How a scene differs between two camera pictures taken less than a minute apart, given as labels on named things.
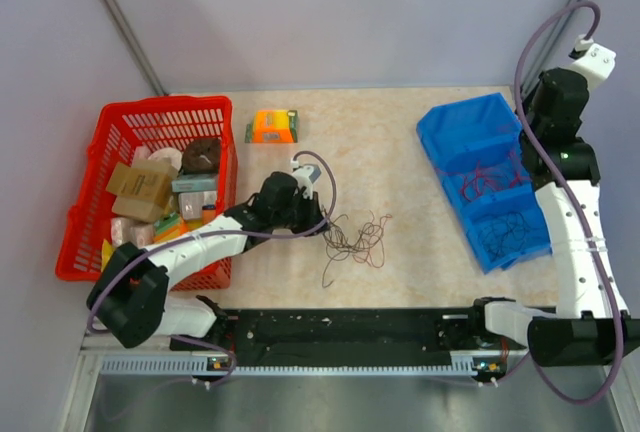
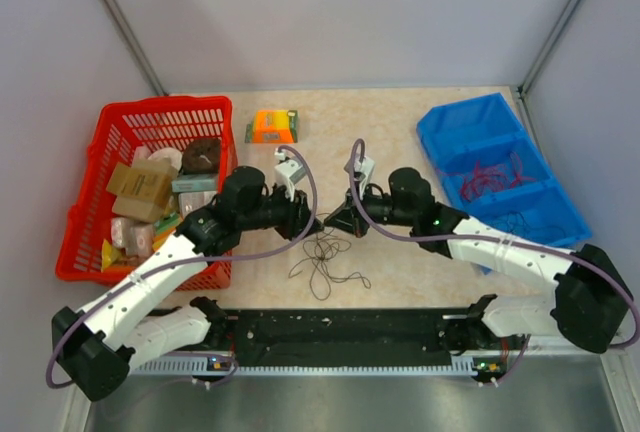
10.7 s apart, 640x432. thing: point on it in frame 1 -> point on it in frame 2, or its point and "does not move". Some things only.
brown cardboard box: [142, 192] does not move
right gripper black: [532, 91] -> [345, 217]
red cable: [480, 179] does not move
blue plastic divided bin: [476, 148] does not move
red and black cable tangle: [342, 240] -> [320, 251]
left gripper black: [313, 212] does not move
